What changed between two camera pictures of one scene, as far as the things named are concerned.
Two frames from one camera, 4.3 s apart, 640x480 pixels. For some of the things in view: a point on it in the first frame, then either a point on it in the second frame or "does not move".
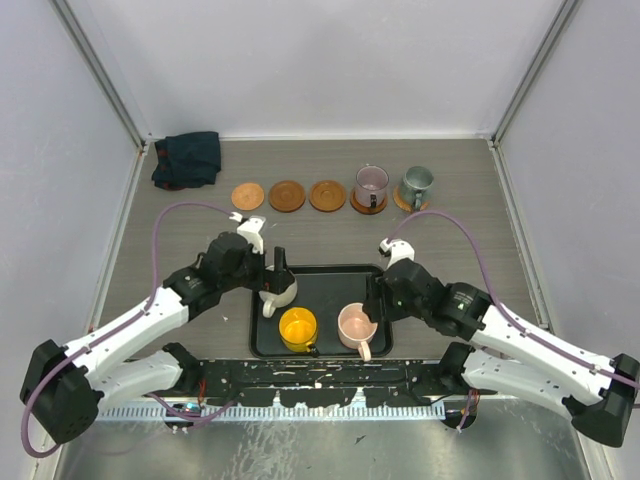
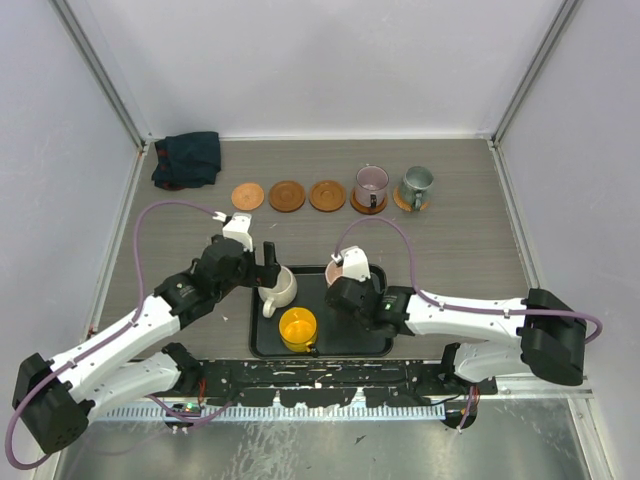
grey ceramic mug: x=416 y=180 does not move
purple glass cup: x=370 y=185 does not move
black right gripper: x=371 y=305 → x=367 y=283
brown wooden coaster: x=287 y=196 does not move
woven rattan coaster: x=402 y=205 does not move
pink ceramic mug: x=355 y=329 → x=333 y=271
